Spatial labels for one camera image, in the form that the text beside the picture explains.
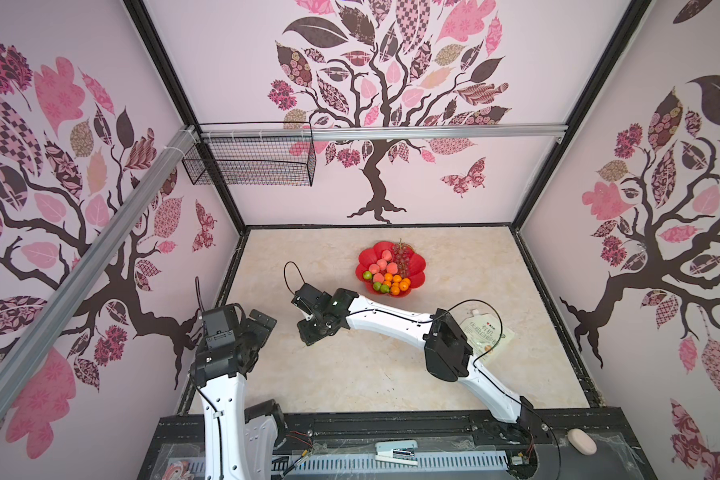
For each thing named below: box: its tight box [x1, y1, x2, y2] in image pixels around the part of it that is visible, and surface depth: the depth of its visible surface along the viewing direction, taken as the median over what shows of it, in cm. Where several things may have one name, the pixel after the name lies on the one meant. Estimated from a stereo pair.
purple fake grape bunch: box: [392, 238, 413, 278], surface depth 108 cm
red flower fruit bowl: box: [355, 241, 426, 297], surface depth 106 cm
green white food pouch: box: [460, 309, 515, 362], surface depth 92 cm
